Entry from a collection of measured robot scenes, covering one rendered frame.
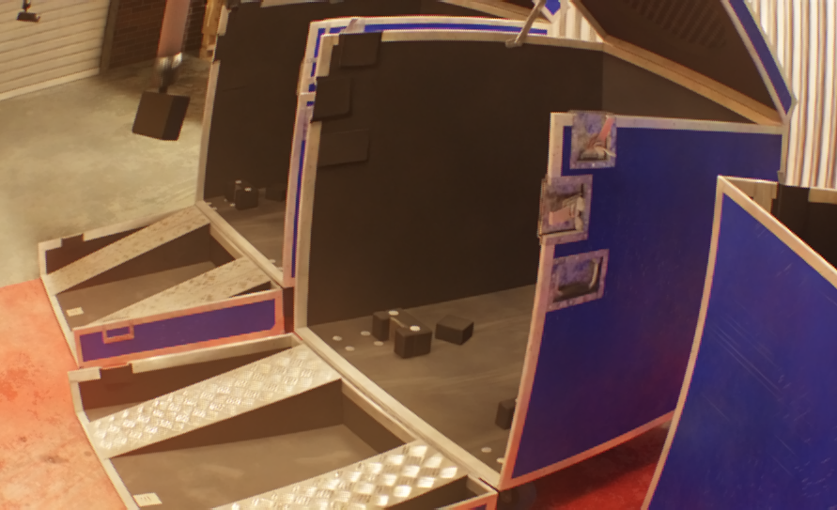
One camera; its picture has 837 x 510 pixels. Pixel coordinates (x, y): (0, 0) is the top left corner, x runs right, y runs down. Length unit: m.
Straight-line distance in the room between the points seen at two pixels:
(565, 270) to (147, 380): 1.17
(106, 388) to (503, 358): 1.09
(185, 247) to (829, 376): 2.62
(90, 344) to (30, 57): 4.83
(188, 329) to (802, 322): 2.01
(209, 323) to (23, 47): 4.83
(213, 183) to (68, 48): 4.07
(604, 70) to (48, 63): 5.23
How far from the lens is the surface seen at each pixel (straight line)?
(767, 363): 1.65
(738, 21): 2.38
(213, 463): 2.48
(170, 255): 3.54
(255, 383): 2.64
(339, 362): 2.70
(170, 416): 2.57
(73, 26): 7.56
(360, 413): 2.61
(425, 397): 2.57
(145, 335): 2.96
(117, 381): 2.67
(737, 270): 1.74
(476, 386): 2.64
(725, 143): 2.37
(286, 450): 2.57
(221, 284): 3.15
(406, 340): 2.72
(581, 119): 1.99
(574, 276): 2.09
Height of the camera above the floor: 1.39
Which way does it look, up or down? 22 degrees down
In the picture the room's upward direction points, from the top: 5 degrees clockwise
